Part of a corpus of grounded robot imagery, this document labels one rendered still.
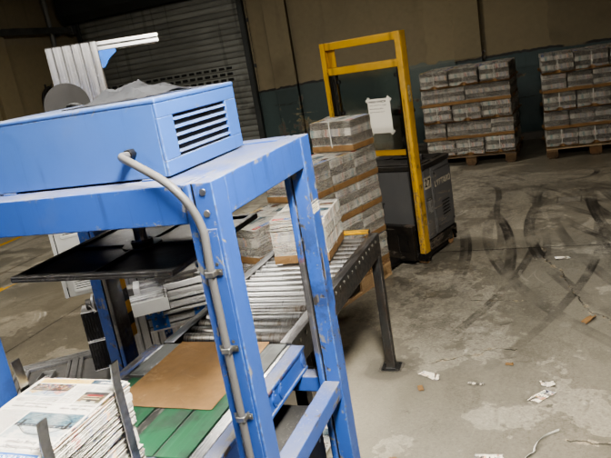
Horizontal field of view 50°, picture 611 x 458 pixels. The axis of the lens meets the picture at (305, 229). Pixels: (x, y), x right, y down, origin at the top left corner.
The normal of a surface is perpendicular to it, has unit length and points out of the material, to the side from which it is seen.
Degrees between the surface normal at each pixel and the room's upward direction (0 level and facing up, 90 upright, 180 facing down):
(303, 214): 90
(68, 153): 90
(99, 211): 90
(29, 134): 90
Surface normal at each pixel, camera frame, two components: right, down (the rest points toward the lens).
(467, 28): -0.33, 0.29
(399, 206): -0.60, 0.30
